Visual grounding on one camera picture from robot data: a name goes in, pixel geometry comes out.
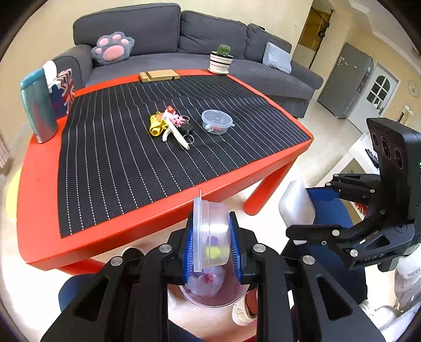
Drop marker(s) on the pink toy keychain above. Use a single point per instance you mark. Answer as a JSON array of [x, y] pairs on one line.
[[171, 115]]

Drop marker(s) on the person's leg jeans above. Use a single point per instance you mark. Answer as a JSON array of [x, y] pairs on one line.
[[71, 288], [331, 214]]

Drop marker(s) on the right foot slipper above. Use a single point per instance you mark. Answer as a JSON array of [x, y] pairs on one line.
[[245, 311]]

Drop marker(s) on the person's right leg jeans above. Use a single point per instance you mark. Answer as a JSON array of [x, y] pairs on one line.
[[331, 214]]

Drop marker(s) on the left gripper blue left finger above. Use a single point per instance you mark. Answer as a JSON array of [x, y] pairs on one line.
[[187, 249]]

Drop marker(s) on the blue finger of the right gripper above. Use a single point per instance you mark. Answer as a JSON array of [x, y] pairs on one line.
[[315, 233], [322, 194]]

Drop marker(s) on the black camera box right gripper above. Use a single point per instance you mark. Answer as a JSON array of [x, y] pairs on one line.
[[398, 149]]

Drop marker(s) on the dark grey sofa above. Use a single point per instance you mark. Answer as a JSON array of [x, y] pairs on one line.
[[167, 37]]

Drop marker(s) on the potted cactus striped pot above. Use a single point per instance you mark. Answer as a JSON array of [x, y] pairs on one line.
[[220, 60]]

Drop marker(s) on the cat paw cushion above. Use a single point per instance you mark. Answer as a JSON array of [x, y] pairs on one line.
[[112, 48]]

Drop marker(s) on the wooden phone stand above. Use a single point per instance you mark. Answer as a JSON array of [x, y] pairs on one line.
[[161, 75]]

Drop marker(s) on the clear lidded plastic container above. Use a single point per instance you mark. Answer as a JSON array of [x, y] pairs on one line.
[[211, 234]]

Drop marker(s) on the teal tumbler bottle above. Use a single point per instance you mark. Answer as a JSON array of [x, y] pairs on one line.
[[37, 104]]

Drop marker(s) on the black striped table mat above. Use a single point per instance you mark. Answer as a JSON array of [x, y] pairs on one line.
[[133, 144]]

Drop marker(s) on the light blue cushion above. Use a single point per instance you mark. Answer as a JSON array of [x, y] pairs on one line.
[[276, 58]]

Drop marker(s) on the union jack tissue box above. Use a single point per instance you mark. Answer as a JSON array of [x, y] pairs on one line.
[[61, 89]]

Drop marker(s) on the translucent pink trash bin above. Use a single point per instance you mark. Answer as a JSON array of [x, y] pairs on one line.
[[214, 288]]

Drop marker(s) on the person's left leg jeans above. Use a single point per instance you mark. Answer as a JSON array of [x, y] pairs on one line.
[[71, 288]]

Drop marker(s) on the white panel door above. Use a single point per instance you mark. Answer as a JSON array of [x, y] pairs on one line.
[[374, 98]]

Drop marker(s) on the grey refrigerator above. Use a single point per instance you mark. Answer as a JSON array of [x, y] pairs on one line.
[[346, 81]]

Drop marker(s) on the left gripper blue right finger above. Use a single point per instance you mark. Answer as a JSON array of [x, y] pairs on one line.
[[236, 247]]

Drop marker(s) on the red coffee table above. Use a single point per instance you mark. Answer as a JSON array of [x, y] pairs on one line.
[[39, 240]]

